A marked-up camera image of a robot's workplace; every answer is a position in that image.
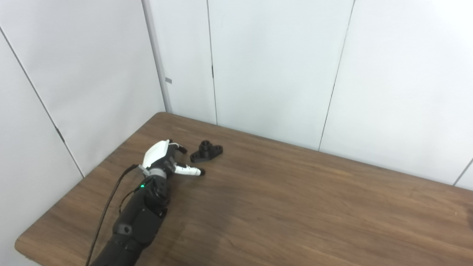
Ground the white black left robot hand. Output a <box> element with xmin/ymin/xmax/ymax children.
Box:
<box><xmin>139</xmin><ymin>139</ymin><xmax>205</xmax><ymax>178</ymax></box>

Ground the black flanged holder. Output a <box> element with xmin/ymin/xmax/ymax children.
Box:
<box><xmin>190</xmin><ymin>140</ymin><xmax>224</xmax><ymax>164</ymax></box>

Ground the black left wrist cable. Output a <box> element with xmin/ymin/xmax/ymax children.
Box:
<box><xmin>86</xmin><ymin>164</ymin><xmax>143</xmax><ymax>266</ymax></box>

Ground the grey wall corner strip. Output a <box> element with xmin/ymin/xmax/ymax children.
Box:
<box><xmin>142</xmin><ymin>0</ymin><xmax>173</xmax><ymax>113</ymax></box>

